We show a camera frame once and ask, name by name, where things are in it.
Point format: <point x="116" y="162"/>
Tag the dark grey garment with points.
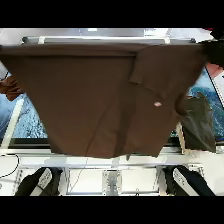
<point x="198" y="123"/>

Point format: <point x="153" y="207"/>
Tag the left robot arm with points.
<point x="28" y="183"/>

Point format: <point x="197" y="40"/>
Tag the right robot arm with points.
<point x="196" y="184"/>

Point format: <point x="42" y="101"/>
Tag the brown garment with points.
<point x="10" y="88"/>

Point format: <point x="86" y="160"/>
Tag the silver frame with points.
<point x="111" y="181"/>

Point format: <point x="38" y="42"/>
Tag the black garment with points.
<point x="215" y="51"/>

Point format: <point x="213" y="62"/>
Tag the brown T-shirt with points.
<point x="100" y="100"/>

